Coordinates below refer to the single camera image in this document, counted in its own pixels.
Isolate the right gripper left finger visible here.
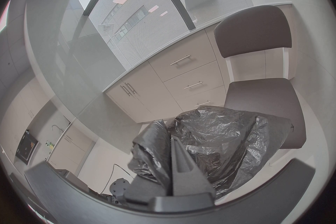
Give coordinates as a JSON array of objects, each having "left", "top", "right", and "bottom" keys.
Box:
[{"left": 125, "top": 176, "right": 168, "bottom": 204}]

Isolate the dark grey padded chair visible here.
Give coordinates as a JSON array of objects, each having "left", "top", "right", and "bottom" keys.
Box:
[{"left": 213, "top": 5, "right": 307, "bottom": 151}]

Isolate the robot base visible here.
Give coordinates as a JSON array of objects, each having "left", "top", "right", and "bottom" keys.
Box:
[{"left": 56, "top": 168, "right": 132, "bottom": 205}]

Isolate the black plastic bag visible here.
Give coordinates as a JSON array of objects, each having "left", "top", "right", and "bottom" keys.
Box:
[{"left": 127, "top": 105, "right": 293, "bottom": 201}]

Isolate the black built-in oven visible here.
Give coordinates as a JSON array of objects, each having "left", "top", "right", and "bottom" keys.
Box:
[{"left": 15, "top": 130, "right": 39, "bottom": 166}]

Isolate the pale kitchen cabinet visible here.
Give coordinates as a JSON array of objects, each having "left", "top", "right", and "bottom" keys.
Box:
[{"left": 5, "top": 79, "right": 96, "bottom": 175}]

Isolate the beige cabinet with drawers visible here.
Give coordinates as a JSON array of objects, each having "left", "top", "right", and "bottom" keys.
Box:
[{"left": 102, "top": 2, "right": 293, "bottom": 124}]

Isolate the black cable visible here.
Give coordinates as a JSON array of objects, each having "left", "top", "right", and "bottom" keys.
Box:
[{"left": 104, "top": 163, "right": 133, "bottom": 193}]

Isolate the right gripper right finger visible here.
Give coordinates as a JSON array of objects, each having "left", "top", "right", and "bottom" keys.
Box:
[{"left": 171, "top": 136, "right": 216, "bottom": 205}]

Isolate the window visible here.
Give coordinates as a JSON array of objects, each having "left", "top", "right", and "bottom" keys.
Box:
[{"left": 59, "top": 0, "right": 254, "bottom": 71}]

